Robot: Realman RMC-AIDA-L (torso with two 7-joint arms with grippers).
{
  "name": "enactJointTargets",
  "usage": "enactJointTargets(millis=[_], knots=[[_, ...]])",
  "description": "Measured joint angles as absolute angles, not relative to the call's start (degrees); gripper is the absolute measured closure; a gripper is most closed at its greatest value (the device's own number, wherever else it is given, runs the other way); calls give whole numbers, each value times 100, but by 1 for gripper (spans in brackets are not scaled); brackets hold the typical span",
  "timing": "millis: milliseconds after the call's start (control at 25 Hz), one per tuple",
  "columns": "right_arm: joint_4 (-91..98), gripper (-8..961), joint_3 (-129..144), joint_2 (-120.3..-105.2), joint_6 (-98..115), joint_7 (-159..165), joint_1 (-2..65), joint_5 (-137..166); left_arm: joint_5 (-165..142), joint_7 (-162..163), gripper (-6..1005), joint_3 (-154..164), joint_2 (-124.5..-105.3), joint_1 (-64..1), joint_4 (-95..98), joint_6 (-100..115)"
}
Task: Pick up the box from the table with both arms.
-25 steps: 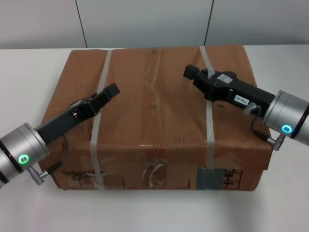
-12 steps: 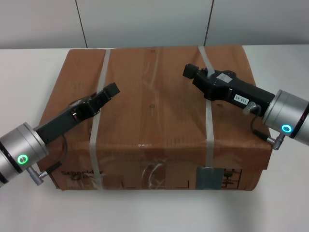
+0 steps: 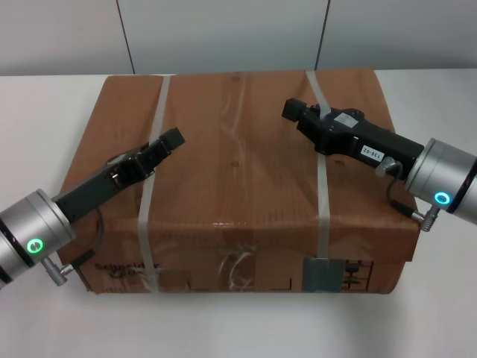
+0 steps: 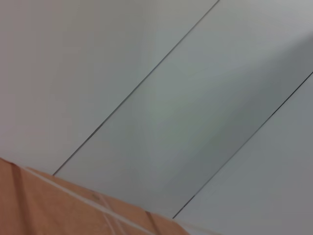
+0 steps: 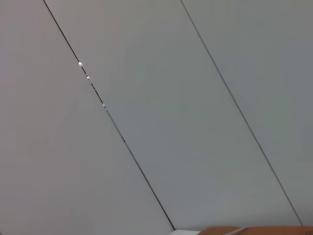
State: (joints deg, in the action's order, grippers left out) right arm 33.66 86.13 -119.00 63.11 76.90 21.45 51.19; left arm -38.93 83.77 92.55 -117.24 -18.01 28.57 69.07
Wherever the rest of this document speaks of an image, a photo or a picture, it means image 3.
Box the grey tape patch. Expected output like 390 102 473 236
303 257 346 294

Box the cable with silver plugs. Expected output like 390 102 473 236
374 157 432 233
42 207 104 287

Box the right cable with silver plugs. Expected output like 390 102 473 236
374 157 432 233

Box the left cable with silver plugs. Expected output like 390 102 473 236
42 207 104 287

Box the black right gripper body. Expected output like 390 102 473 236
296 107 426 173

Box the clear crumpled tape patch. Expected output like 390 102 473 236
219 249 258 292

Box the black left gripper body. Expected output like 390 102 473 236
53 146 158 224

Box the white plastic packing strap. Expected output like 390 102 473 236
305 69 332 260
136 74 172 294

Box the brown cardboard box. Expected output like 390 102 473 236
55 66 422 295

